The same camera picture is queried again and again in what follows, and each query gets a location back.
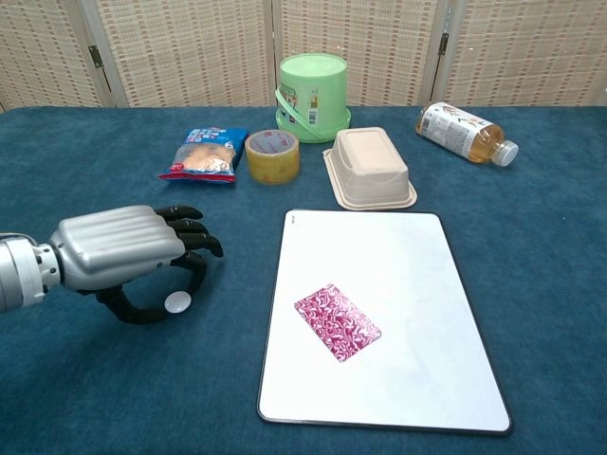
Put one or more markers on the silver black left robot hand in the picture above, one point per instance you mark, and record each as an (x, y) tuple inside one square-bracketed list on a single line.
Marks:
[(114, 244)]

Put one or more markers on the white round magnet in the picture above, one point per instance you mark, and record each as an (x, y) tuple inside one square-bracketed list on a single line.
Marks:
[(178, 303)]

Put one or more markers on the pink patterned card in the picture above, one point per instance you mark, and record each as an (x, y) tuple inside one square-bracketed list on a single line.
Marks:
[(339, 322)]

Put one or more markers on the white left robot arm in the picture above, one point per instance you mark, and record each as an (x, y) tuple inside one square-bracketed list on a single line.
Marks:
[(21, 275)]

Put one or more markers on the white board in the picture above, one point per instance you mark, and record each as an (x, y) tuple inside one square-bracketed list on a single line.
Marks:
[(417, 284)]

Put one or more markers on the blue snack bag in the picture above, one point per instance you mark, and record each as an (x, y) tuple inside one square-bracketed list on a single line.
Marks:
[(204, 158)]

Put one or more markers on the blue table cloth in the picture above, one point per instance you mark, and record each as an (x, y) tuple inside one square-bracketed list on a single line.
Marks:
[(95, 403)]

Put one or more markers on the yellow packing tape roll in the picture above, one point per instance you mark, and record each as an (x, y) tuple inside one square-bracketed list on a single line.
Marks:
[(272, 168)]

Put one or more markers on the dark metal screen hinge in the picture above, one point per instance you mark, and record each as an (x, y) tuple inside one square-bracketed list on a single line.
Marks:
[(97, 57), (443, 43)]

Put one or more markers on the woven folding screen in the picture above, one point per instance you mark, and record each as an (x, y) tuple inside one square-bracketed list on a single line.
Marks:
[(189, 47)]

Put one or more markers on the green plastic bucket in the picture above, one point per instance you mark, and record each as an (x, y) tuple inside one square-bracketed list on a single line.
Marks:
[(313, 95)]

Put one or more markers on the beige takeaway food container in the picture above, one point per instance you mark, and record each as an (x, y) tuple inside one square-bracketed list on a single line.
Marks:
[(372, 166)]

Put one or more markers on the tea bottle with label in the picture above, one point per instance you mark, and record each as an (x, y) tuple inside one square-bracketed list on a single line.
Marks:
[(455, 130)]

